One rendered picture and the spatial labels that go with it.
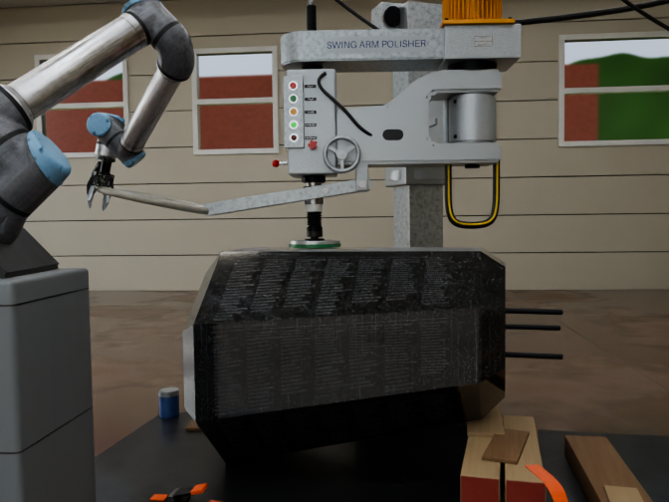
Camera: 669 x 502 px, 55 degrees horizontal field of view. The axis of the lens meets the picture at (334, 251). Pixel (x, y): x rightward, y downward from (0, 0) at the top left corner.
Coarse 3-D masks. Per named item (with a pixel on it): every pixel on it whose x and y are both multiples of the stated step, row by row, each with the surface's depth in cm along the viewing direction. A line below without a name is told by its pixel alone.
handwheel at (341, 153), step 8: (336, 136) 249; (344, 136) 249; (328, 144) 249; (352, 144) 250; (336, 152) 249; (344, 152) 249; (360, 152) 250; (328, 160) 250; (336, 168) 250; (344, 168) 250; (352, 168) 250
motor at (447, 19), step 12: (444, 0) 260; (456, 0) 254; (468, 0) 250; (480, 0) 252; (492, 0) 253; (444, 12) 260; (456, 12) 254; (468, 12) 251; (480, 12) 252; (492, 12) 253; (444, 24) 249; (456, 24) 250; (468, 24) 250; (480, 24) 250; (492, 24) 250
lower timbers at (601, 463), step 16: (576, 448) 243; (592, 448) 243; (608, 448) 243; (576, 464) 235; (592, 464) 228; (608, 464) 227; (624, 464) 227; (592, 480) 214; (608, 480) 214; (624, 480) 214; (592, 496) 209
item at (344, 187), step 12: (348, 180) 260; (360, 180) 257; (276, 192) 261; (288, 192) 261; (300, 192) 261; (312, 192) 261; (324, 192) 260; (336, 192) 261; (348, 192) 261; (204, 204) 262; (216, 204) 262; (228, 204) 262; (240, 204) 262; (252, 204) 262; (264, 204) 262; (276, 204) 262
